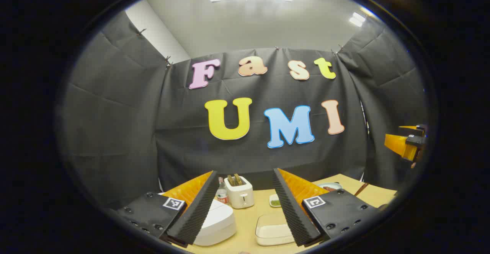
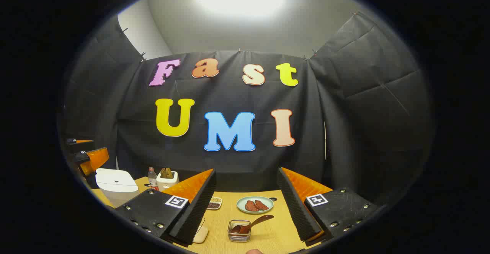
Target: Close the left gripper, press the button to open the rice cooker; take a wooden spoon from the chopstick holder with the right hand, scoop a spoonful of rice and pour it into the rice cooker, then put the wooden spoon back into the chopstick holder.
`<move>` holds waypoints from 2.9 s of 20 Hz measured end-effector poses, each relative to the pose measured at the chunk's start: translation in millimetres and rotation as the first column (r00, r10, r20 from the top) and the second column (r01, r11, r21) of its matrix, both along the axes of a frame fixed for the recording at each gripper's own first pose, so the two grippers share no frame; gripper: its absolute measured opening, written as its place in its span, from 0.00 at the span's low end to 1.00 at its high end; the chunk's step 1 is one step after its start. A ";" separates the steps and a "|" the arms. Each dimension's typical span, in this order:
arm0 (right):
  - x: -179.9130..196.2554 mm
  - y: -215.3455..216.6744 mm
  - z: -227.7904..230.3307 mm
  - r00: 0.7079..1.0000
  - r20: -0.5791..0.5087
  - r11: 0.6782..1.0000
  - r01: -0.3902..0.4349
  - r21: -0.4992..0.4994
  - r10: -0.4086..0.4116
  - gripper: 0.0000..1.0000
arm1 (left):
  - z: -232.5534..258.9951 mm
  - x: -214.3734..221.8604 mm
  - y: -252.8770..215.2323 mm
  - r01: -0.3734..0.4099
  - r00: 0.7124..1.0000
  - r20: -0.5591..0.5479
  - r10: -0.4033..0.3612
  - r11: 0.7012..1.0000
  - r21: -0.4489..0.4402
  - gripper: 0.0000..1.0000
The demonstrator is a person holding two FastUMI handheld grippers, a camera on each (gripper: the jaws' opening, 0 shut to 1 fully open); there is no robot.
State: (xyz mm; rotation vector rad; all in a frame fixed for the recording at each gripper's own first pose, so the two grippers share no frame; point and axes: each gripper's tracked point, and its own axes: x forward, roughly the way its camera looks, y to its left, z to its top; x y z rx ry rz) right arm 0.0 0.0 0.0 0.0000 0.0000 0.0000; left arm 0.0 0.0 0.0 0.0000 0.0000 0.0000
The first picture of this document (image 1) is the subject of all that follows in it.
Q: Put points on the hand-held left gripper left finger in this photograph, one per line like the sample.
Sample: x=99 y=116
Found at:
x=193 y=215

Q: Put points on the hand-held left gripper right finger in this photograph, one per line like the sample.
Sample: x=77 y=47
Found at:
x=293 y=212

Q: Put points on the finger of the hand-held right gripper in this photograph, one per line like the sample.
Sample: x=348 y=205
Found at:
x=400 y=145
x=407 y=127

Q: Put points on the white rice cooker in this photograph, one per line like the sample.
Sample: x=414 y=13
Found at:
x=218 y=223

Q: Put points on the brown wooden spoon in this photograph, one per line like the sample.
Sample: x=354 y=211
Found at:
x=361 y=189

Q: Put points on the white divided grain dish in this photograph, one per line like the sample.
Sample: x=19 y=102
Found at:
x=274 y=200

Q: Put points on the clear plastic water bottle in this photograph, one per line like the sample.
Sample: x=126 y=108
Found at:
x=222 y=194

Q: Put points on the pale green plate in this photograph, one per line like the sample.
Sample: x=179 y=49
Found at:
x=329 y=185

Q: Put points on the white toaster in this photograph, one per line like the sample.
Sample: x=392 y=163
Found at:
x=241 y=196

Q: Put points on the brown toast slice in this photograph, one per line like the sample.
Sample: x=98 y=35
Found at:
x=231 y=180
x=238 y=179

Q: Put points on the black backdrop cloth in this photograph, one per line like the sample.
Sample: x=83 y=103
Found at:
x=183 y=131

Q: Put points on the small ceiling light panel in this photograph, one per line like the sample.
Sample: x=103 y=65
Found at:
x=357 y=19

